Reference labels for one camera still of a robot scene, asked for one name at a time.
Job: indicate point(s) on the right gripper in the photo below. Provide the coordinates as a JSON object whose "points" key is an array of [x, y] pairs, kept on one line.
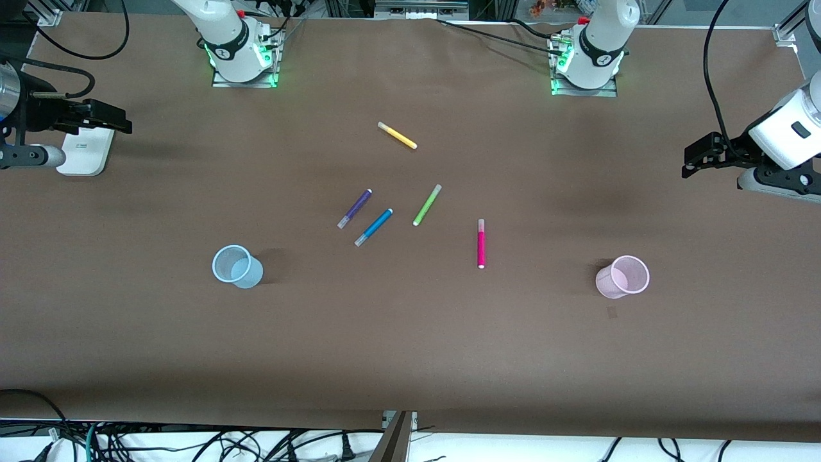
{"points": [[40, 109]]}

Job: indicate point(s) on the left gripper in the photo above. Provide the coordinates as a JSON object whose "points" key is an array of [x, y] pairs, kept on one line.
{"points": [[733, 151]]}

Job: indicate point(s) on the pink marker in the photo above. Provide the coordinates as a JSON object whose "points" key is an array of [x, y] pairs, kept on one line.
{"points": [[481, 244]]}

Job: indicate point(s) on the blue marker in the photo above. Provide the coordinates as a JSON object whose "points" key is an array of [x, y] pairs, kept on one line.
{"points": [[374, 227]]}

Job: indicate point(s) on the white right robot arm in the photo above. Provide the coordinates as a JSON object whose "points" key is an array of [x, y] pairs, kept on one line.
{"points": [[224, 38]]}

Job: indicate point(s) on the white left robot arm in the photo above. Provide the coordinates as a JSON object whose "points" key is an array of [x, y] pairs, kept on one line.
{"points": [[603, 29]]}

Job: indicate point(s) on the white desk lamp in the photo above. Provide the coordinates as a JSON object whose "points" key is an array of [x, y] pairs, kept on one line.
{"points": [[83, 154]]}

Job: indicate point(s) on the pink mesh cup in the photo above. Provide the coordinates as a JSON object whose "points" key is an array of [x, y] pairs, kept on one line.
{"points": [[621, 277]]}

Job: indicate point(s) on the blue mesh cup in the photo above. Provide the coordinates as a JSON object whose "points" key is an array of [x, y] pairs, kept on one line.
{"points": [[238, 268]]}

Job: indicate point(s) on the purple marker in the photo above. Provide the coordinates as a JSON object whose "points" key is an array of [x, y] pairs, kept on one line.
{"points": [[355, 208]]}

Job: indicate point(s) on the green marker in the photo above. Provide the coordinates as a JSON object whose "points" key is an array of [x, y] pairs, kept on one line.
{"points": [[427, 205]]}

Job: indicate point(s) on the yellow marker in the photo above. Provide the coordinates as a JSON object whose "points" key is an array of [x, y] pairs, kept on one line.
{"points": [[397, 135]]}

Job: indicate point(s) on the grey metal beam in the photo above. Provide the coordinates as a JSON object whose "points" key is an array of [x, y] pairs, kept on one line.
{"points": [[420, 9]]}

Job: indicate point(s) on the brown table cover sheet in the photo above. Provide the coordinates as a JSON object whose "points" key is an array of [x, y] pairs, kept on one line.
{"points": [[410, 353]]}

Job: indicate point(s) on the black power plug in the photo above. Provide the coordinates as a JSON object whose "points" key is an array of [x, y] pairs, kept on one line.
{"points": [[347, 449]]}

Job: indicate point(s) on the aluminium frame post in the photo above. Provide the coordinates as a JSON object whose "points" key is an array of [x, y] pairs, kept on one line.
{"points": [[787, 32], [46, 14]]}

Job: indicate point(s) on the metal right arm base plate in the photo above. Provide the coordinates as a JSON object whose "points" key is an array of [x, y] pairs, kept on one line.
{"points": [[244, 84]]}

